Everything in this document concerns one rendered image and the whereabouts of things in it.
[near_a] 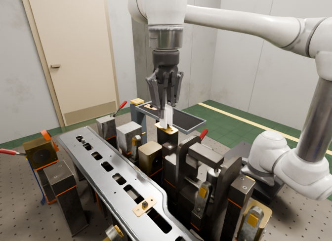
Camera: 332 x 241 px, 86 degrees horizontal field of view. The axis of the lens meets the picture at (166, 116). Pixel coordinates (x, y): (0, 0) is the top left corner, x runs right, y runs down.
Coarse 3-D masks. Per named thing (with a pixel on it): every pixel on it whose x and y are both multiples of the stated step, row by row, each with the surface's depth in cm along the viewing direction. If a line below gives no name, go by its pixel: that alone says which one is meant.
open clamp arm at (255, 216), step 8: (256, 208) 49; (248, 216) 50; (256, 216) 48; (248, 224) 50; (256, 224) 48; (240, 232) 52; (248, 232) 50; (256, 232) 49; (240, 240) 52; (248, 240) 50
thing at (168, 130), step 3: (156, 123) 61; (159, 123) 62; (156, 126) 60; (159, 126) 60; (168, 126) 59; (171, 126) 59; (162, 129) 58; (165, 129) 58; (168, 129) 58; (171, 129) 58; (174, 129) 58; (177, 129) 58; (168, 132) 56; (171, 132) 56; (174, 132) 56
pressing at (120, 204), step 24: (72, 144) 94; (96, 144) 94; (96, 168) 78; (120, 168) 78; (96, 192) 68; (120, 192) 67; (144, 192) 67; (120, 216) 58; (144, 216) 58; (168, 216) 58; (144, 240) 52; (168, 240) 52; (192, 240) 51
